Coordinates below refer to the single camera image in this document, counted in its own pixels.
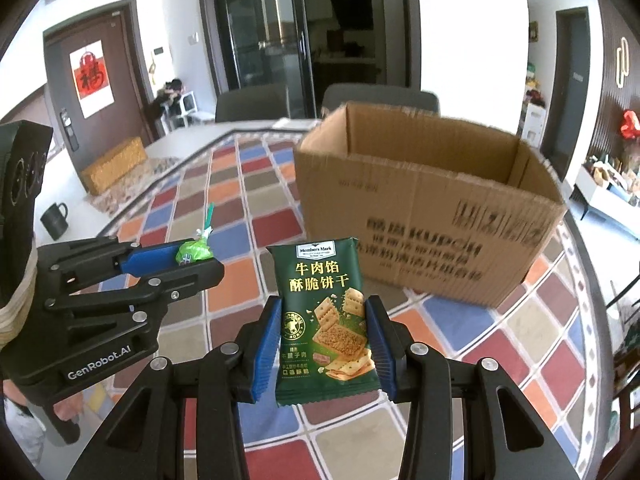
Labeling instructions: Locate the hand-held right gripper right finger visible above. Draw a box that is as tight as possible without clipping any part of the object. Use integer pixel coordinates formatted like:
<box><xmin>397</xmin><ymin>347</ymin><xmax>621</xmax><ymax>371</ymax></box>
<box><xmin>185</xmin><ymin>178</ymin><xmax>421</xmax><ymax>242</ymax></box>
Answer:
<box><xmin>365</xmin><ymin>296</ymin><xmax>568</xmax><ymax>480</ymax></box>

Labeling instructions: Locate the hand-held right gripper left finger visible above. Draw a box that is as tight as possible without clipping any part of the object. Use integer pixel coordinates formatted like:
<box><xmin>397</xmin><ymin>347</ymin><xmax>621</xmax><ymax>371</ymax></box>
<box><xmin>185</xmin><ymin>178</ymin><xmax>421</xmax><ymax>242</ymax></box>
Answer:
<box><xmin>65</xmin><ymin>296</ymin><xmax>283</xmax><ymax>480</ymax></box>

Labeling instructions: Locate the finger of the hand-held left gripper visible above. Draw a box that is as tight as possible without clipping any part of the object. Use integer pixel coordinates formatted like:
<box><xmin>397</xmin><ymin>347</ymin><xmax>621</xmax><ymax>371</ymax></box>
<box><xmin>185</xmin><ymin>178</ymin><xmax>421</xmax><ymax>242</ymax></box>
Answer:
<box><xmin>45</xmin><ymin>259</ymin><xmax>226</xmax><ymax>342</ymax></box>
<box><xmin>37</xmin><ymin>236</ymin><xmax>188</xmax><ymax>292</ymax></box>

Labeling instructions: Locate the green lollipop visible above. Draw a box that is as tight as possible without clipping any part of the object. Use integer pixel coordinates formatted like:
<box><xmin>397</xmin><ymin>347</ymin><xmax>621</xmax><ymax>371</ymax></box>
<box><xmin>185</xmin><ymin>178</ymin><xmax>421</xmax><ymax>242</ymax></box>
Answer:
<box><xmin>175</xmin><ymin>203</ymin><xmax>217</xmax><ymax>266</ymax></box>

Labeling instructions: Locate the green cracker packet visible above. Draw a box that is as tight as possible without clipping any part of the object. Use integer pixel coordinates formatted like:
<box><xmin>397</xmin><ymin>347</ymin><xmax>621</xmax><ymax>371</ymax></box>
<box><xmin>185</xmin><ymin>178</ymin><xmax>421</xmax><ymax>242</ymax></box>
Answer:
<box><xmin>265</xmin><ymin>237</ymin><xmax>382</xmax><ymax>407</ymax></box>

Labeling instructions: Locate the brown cardboard box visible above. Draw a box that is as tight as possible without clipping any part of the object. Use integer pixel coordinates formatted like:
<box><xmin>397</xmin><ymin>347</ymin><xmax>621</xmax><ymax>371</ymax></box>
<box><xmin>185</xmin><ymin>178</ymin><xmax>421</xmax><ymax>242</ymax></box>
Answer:
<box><xmin>293</xmin><ymin>101</ymin><xmax>568</xmax><ymax>309</ymax></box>

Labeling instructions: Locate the person's left forearm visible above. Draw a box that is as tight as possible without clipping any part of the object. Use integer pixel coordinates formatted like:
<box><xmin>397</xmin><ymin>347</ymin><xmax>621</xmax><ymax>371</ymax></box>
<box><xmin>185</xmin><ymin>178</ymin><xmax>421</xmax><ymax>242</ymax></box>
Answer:
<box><xmin>0</xmin><ymin>380</ymin><xmax>48</xmax><ymax>448</ymax></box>

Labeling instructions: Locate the colourful diamond pattern tablecloth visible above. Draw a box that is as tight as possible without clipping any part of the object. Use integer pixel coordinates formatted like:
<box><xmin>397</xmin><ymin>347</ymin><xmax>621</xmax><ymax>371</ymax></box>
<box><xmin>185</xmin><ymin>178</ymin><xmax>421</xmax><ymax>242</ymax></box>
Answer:
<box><xmin>85</xmin><ymin>127</ymin><xmax>621</xmax><ymax>480</ymax></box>

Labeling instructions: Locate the woven tissue box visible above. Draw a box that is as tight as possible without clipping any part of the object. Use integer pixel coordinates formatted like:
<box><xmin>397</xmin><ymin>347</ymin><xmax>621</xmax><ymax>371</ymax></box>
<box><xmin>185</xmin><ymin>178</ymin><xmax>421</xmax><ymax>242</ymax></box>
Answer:
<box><xmin>80</xmin><ymin>137</ymin><xmax>148</xmax><ymax>195</ymax></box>

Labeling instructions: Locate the black mug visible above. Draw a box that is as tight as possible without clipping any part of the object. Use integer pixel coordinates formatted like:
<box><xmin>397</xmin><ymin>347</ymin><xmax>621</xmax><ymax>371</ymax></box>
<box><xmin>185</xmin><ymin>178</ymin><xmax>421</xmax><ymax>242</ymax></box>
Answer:
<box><xmin>40</xmin><ymin>202</ymin><xmax>69</xmax><ymax>241</ymax></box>

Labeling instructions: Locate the black door lock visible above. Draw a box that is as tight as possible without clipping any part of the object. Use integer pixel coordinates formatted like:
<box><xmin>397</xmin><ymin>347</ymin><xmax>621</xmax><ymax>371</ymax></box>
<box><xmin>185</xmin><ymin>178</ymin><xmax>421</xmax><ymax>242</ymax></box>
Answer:
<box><xmin>59</xmin><ymin>107</ymin><xmax>80</xmax><ymax>152</ymax></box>

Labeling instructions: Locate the white shoe shelf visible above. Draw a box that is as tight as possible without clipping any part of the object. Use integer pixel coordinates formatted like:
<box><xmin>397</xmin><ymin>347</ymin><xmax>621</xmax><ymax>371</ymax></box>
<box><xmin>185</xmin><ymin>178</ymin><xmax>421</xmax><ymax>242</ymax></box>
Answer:
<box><xmin>162</xmin><ymin>91</ymin><xmax>211</xmax><ymax>133</ymax></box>

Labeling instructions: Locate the black bag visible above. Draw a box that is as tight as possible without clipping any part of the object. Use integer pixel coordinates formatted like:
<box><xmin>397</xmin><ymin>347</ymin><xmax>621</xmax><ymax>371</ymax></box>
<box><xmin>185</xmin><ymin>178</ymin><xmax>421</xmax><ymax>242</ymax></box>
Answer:
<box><xmin>150</xmin><ymin>78</ymin><xmax>183</xmax><ymax>121</ymax></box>

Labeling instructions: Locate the brown entrance door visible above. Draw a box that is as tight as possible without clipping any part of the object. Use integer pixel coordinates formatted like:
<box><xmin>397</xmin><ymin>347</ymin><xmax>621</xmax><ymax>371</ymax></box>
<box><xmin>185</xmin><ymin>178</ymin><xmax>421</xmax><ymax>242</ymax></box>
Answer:
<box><xmin>42</xmin><ymin>2</ymin><xmax>156</xmax><ymax>171</ymax></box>

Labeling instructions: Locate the dark grey dining chair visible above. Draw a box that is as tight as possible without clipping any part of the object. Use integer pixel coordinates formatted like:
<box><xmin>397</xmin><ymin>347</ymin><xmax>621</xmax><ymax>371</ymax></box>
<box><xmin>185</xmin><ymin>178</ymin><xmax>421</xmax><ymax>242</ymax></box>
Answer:
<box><xmin>215</xmin><ymin>83</ymin><xmax>291</xmax><ymax>123</ymax></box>
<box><xmin>320</xmin><ymin>84</ymin><xmax>441</xmax><ymax>121</ymax></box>

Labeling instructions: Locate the red and white door poster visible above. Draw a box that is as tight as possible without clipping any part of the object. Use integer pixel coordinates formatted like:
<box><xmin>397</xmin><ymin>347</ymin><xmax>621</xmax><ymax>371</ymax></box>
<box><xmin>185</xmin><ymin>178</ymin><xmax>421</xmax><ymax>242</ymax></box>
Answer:
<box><xmin>69</xmin><ymin>40</ymin><xmax>113</xmax><ymax>120</ymax></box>

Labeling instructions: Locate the white ribbed cloth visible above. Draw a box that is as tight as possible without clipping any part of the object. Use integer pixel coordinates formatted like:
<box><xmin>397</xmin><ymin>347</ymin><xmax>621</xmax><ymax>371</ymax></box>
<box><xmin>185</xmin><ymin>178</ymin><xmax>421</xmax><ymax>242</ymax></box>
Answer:
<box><xmin>272</xmin><ymin>118</ymin><xmax>322</xmax><ymax>132</ymax></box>

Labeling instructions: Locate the wooden chair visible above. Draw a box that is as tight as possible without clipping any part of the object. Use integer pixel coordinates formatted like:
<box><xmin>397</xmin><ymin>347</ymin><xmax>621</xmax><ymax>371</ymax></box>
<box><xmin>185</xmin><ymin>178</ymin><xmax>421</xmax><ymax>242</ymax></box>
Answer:
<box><xmin>605</xmin><ymin>260</ymin><xmax>640</xmax><ymax>436</ymax></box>

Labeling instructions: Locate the black framed glass sliding door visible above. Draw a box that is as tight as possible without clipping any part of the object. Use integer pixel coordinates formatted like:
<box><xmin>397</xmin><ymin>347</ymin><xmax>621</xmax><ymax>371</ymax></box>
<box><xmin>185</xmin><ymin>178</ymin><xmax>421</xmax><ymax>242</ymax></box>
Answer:
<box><xmin>210</xmin><ymin>0</ymin><xmax>318</xmax><ymax>111</ymax></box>

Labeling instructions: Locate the white low cabinet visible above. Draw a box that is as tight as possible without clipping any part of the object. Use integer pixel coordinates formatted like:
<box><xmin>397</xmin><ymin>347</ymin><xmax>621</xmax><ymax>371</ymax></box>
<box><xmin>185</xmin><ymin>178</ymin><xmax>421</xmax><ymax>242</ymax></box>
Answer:
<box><xmin>575</xmin><ymin>165</ymin><xmax>640</xmax><ymax>241</ymax></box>

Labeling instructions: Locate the white toy shelf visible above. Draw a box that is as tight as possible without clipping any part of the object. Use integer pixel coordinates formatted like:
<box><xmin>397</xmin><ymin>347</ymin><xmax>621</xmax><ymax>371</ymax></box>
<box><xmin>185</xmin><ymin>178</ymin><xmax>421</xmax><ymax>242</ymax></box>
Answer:
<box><xmin>517</xmin><ymin>62</ymin><xmax>548</xmax><ymax>146</ymax></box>

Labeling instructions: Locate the clutter on low cabinet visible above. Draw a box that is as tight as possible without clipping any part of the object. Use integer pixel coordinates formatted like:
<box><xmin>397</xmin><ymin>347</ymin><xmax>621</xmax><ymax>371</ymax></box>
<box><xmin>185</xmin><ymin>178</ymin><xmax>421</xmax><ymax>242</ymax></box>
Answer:
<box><xmin>585</xmin><ymin>152</ymin><xmax>640</xmax><ymax>206</ymax></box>

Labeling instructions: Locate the black range hood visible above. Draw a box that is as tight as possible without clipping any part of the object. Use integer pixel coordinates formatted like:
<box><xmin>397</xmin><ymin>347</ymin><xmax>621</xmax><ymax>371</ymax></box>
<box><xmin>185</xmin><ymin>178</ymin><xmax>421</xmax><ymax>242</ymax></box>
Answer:
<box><xmin>331</xmin><ymin>0</ymin><xmax>373</xmax><ymax>28</ymax></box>

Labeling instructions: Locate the dark interior door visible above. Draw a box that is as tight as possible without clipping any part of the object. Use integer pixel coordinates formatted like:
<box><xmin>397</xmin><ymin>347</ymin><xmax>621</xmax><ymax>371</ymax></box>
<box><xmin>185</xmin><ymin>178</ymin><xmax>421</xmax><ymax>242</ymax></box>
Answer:
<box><xmin>552</xmin><ymin>7</ymin><xmax>591</xmax><ymax>151</ymax></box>

